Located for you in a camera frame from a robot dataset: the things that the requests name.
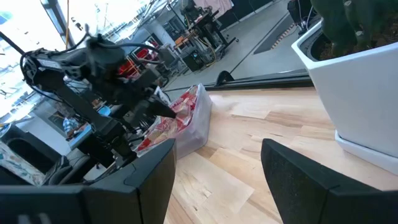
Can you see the white pot saucer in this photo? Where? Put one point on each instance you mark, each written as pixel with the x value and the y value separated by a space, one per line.
pixel 373 158

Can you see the white faceted plant pot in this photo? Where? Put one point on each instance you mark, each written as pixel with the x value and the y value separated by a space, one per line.
pixel 357 93

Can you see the patterned cloth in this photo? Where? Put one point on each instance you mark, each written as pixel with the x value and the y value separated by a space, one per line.
pixel 15 169

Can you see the red Orville Redenbacher popcorn bag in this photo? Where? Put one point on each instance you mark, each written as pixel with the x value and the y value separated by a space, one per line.
pixel 186 102
pixel 158 133

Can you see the workbench with machinery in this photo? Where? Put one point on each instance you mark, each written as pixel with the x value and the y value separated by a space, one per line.
pixel 202 34

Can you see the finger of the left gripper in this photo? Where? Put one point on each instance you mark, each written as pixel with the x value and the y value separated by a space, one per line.
pixel 161 110
pixel 141 117

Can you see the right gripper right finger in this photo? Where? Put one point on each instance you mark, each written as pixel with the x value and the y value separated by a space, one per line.
pixel 311 193

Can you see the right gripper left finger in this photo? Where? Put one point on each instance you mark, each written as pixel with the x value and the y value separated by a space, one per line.
pixel 146 193

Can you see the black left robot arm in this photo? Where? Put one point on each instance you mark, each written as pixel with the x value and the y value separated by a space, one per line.
pixel 77 105

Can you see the green cactus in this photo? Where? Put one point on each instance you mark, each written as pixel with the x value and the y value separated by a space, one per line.
pixel 335 21

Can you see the clear plastic bin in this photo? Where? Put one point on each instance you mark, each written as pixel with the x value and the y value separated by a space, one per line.
pixel 199 130

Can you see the person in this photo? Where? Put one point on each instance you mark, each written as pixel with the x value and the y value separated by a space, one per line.
pixel 70 124

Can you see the black aluminium extrusion frame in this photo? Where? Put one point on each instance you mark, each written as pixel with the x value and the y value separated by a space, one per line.
pixel 264 81

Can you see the dark floor mat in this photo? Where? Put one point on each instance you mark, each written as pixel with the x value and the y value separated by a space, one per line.
pixel 273 40

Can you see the blue table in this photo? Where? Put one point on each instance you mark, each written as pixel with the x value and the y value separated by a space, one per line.
pixel 81 137

